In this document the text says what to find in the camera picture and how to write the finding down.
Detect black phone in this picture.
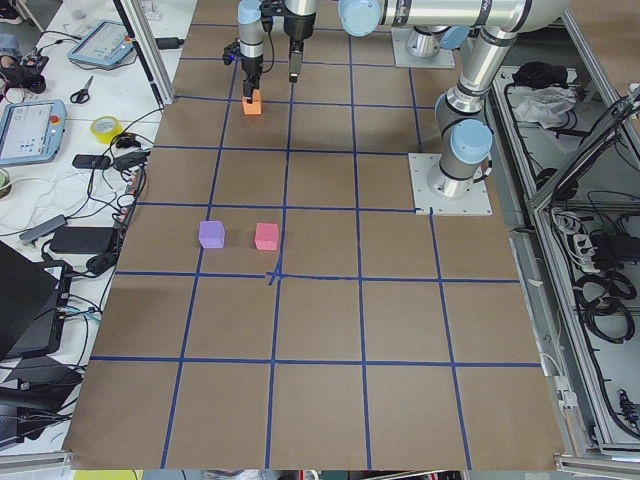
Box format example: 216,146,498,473
72,154,111,170

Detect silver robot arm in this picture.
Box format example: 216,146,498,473
338,1,570,200
237,0,317,105

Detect black cloth bundle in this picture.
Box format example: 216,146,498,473
512,62,568,89

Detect black handled scissors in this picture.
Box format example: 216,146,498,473
69,76,94,105

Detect black power adapter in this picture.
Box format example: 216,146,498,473
50,226,114,254

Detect pink foam block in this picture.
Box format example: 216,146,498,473
254,222,280,251

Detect purple foam block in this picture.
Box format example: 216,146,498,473
198,220,226,249

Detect crumpled white cloth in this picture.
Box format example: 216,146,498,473
514,86,577,129

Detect black laptop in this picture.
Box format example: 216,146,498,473
1,244,71,360

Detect lower teach pendant tablet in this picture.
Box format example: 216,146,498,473
1,100,67,166

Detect upper teach pendant tablet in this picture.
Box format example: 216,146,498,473
67,20,134,70

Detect yellow tape roll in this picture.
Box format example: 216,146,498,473
90,115,124,145

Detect coiled black cables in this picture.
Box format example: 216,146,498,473
574,272,632,346

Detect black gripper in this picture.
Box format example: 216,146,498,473
241,55,264,104
289,37,304,83

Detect teach pendant tablet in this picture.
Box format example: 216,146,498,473
67,20,134,70
1,100,67,166

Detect aluminium side frame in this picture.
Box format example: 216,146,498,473
490,1,639,479

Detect orange foam block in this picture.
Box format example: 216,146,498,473
242,89,262,116

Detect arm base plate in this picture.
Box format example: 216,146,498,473
408,153,493,216
391,27,455,69

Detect aluminium frame post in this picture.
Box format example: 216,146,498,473
113,0,174,109

